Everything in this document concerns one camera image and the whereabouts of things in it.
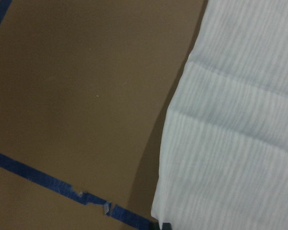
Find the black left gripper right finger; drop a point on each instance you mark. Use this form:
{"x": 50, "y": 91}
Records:
{"x": 166, "y": 226}

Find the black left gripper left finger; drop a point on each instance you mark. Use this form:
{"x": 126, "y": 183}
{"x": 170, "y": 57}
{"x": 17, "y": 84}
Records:
{"x": 154, "y": 226}

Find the light blue button-up shirt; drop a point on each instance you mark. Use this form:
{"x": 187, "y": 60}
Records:
{"x": 224, "y": 150}

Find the brown paper table cover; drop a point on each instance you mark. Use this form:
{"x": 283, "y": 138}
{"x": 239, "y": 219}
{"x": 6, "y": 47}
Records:
{"x": 85, "y": 86}

